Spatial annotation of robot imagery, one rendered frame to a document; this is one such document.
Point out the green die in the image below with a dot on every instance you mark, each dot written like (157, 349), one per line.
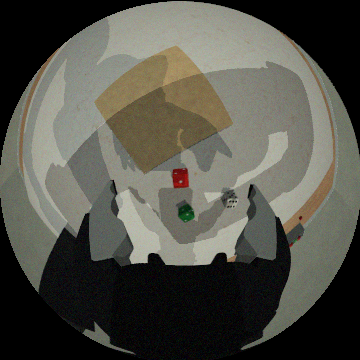
(186, 213)

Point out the white die with black pips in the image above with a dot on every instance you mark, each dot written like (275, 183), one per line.
(230, 200)

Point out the red die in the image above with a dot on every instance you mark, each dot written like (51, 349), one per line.
(180, 178)

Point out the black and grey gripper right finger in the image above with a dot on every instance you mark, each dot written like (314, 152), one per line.
(263, 243)

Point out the tan square mat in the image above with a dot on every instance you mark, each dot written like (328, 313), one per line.
(162, 106)

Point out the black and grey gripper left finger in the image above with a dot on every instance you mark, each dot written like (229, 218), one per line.
(102, 245)

